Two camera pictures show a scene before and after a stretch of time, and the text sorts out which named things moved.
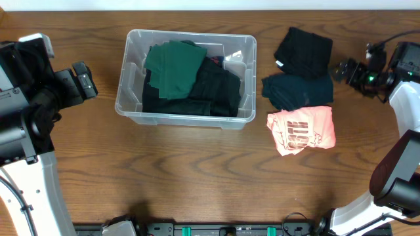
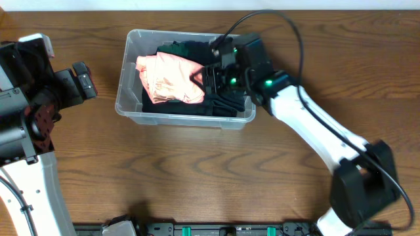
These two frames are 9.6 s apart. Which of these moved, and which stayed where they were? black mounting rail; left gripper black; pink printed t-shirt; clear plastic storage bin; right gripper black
Moved: right gripper black; pink printed t-shirt
Stayed: left gripper black; black mounting rail; clear plastic storage bin
